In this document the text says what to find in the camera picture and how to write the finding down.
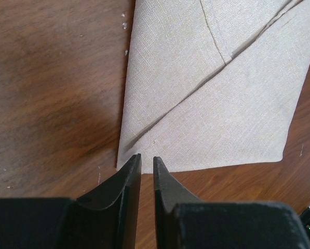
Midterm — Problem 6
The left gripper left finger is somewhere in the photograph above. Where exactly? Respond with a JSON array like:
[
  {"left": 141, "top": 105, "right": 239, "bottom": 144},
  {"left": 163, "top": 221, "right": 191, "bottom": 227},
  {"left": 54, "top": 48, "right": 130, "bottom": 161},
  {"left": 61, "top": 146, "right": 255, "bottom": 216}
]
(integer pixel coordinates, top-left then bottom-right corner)
[{"left": 66, "top": 154, "right": 141, "bottom": 248}]

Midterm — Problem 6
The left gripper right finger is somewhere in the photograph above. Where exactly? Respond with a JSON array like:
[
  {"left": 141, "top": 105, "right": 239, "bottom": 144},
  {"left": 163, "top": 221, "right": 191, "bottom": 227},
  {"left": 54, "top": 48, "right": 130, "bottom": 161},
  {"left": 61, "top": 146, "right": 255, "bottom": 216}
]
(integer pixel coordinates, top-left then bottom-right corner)
[{"left": 153, "top": 157, "right": 204, "bottom": 248}]

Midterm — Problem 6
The beige cloth napkin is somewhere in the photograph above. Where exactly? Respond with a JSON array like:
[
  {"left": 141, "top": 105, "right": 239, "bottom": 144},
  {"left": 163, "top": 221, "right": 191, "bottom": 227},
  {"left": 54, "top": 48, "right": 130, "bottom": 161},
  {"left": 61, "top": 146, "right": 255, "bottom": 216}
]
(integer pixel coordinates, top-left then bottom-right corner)
[{"left": 117, "top": 1, "right": 310, "bottom": 173}]

